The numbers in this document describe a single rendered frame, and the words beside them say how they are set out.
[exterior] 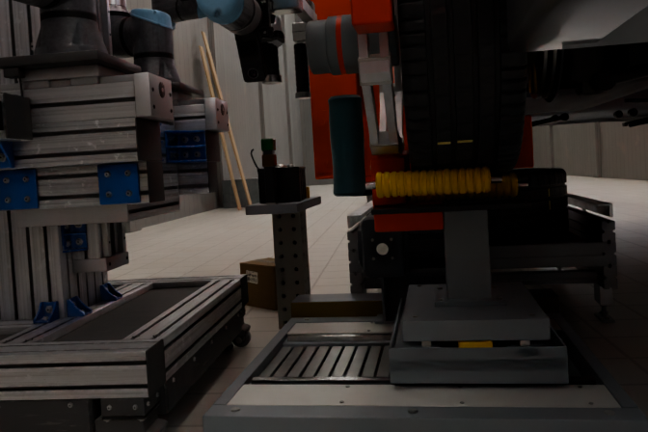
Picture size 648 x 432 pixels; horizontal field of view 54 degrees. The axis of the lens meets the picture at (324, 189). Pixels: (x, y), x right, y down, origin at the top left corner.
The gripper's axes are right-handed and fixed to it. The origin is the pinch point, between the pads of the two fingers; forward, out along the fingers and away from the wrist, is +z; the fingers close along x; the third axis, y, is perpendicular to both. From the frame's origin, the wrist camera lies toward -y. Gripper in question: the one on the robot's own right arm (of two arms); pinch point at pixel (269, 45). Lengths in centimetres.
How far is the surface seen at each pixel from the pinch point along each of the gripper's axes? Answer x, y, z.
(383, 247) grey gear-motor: -19, -51, 44
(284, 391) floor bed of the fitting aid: 0, -75, -5
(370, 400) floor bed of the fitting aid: -19, -75, -9
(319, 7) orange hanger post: -1, 24, 65
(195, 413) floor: 24, -83, 3
